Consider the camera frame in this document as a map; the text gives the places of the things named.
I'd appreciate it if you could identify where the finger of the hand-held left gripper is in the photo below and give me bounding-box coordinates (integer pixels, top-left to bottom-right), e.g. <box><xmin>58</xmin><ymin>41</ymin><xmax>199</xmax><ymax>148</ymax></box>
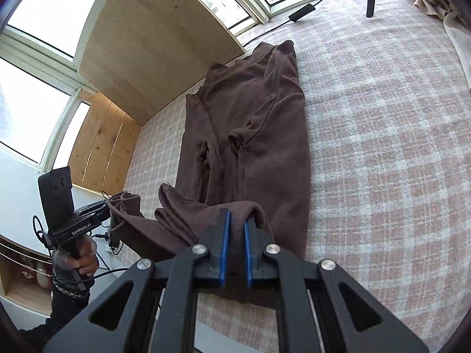
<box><xmin>75</xmin><ymin>199</ymin><xmax>111</xmax><ymax>216</ymax></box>

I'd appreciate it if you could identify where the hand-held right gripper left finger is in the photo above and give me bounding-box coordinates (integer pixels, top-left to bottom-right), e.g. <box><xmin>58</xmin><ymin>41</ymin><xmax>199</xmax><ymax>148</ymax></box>
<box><xmin>43</xmin><ymin>208</ymin><xmax>232</xmax><ymax>353</ymax></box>

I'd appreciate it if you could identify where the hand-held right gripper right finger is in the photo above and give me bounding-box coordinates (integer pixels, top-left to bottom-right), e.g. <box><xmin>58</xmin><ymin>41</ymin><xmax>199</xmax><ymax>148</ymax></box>
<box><xmin>243</xmin><ymin>215</ymin><xmax>430</xmax><ymax>353</ymax></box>

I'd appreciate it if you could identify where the brown fleece sweater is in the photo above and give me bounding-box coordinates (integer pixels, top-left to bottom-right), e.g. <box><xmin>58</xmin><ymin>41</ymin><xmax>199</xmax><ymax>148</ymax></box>
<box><xmin>108</xmin><ymin>40</ymin><xmax>311</xmax><ymax>306</ymax></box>

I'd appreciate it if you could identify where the person's left forearm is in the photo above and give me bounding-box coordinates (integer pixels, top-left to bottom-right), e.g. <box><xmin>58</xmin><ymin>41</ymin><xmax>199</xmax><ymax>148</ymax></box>
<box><xmin>18</xmin><ymin>250</ymin><xmax>92</xmax><ymax>344</ymax></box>

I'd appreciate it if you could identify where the person's left hand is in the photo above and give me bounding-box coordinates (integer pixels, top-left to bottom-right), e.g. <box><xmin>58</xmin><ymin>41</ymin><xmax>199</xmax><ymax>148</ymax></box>
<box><xmin>68</xmin><ymin>233</ymin><xmax>100</xmax><ymax>278</ymax></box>

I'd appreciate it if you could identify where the pine plank panel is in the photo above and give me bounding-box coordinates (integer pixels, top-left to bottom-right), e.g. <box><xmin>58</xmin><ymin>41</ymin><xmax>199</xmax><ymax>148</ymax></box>
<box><xmin>67</xmin><ymin>92</ymin><xmax>142</xmax><ymax>195</ymax></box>

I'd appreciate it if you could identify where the wooden shelf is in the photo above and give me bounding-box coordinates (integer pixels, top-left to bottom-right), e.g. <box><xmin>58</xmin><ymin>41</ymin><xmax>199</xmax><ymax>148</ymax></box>
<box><xmin>0</xmin><ymin>235</ymin><xmax>56</xmax><ymax>315</ymax></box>

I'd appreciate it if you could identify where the pink plaid blanket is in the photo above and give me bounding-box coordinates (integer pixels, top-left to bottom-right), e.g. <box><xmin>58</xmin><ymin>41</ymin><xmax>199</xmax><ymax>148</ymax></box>
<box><xmin>110</xmin><ymin>0</ymin><xmax>471</xmax><ymax>353</ymax></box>

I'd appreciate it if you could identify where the large plywood board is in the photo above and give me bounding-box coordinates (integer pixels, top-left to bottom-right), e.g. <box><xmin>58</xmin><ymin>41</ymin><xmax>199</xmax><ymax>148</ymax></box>
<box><xmin>77</xmin><ymin>0</ymin><xmax>246</xmax><ymax>127</ymax></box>

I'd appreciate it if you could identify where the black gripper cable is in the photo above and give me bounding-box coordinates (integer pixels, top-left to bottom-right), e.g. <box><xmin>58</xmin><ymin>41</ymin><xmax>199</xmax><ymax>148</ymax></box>
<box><xmin>32</xmin><ymin>215</ymin><xmax>129</xmax><ymax>280</ymax></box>

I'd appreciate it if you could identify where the black cable with inline controller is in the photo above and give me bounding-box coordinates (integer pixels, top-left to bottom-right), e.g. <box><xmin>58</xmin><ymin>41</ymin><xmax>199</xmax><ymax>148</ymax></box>
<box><xmin>263</xmin><ymin>0</ymin><xmax>348</xmax><ymax>34</ymax></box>

